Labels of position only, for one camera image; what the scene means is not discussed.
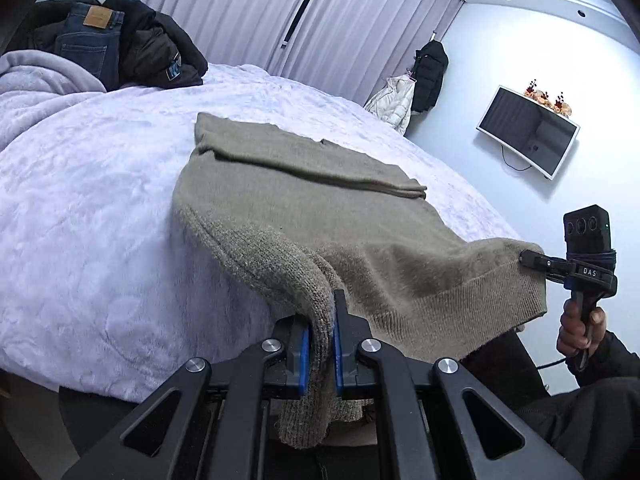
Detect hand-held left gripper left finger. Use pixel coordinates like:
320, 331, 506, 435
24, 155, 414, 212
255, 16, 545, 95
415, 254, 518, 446
62, 315, 313, 480

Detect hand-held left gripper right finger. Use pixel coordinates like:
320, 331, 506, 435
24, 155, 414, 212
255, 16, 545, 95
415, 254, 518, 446
332, 289, 586, 480

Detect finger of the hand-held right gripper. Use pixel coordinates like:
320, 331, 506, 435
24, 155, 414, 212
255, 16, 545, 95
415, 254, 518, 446
519, 249, 568, 281

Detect brown knit sweater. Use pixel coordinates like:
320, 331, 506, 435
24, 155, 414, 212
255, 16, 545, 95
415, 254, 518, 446
171, 111, 548, 451

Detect person's right forearm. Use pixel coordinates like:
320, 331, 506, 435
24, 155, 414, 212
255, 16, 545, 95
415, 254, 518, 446
575, 330, 640, 391

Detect person's right hand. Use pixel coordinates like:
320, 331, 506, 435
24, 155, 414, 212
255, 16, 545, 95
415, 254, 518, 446
557, 305, 607, 358

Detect dark brown cloth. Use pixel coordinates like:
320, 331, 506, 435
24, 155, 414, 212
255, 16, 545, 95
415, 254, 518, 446
460, 331, 551, 401

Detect dried flower decoration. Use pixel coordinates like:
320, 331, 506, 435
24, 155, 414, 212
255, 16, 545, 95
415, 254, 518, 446
523, 79, 574, 117

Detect person's black trousers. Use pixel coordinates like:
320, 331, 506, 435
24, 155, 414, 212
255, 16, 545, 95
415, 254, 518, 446
515, 376, 640, 480

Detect white hanging puffer jacket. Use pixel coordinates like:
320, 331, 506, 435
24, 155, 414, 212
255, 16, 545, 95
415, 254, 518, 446
363, 74, 417, 136

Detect black hanging puffer jacket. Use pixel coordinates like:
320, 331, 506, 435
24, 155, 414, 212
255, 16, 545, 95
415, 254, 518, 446
411, 40, 449, 113

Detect lilac fleece bed blanket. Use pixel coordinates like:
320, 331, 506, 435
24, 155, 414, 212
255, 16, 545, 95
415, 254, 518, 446
0, 62, 526, 403

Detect light grey curtain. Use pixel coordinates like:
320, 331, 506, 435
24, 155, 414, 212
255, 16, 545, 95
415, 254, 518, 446
127, 0, 331, 78
280, 0, 466, 106

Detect dark blue jeans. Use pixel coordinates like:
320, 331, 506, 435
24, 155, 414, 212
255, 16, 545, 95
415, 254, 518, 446
55, 2, 126, 88

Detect grey-lilac throw blanket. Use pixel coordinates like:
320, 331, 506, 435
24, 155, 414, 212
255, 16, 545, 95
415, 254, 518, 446
0, 49, 108, 153

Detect black television cable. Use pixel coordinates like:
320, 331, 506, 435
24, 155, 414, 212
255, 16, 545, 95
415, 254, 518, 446
501, 145, 533, 172

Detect white-framed wall television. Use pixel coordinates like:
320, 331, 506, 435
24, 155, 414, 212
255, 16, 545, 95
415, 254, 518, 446
476, 86, 581, 181

